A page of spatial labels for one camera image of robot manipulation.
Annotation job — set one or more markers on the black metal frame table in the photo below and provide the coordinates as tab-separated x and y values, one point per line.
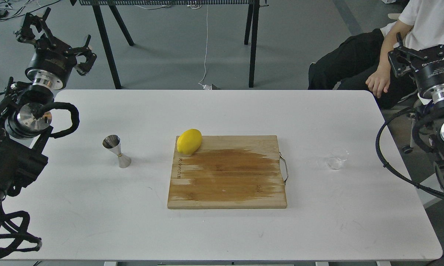
162	40

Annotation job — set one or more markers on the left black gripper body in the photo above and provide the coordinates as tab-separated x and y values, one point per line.
52	59

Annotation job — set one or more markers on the clear glass measuring cup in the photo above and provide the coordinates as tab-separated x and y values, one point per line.
336	158

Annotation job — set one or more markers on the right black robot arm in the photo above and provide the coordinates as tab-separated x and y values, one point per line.
427	133

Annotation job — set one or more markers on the wooden cutting board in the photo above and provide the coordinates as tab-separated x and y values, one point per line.
228	172

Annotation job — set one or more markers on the seated person white shirt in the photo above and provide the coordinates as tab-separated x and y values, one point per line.
421	25

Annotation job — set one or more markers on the steel double jigger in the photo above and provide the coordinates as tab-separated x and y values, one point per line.
113	144

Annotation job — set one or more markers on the person's bare hand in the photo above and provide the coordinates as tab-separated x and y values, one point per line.
378	82

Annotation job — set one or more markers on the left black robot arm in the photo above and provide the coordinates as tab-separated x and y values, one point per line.
29	116

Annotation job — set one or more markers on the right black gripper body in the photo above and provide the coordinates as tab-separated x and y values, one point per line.
429	76

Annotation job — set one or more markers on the yellow lemon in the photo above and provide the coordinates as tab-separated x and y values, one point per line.
189	141

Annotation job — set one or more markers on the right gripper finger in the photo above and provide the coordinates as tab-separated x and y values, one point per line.
401	57

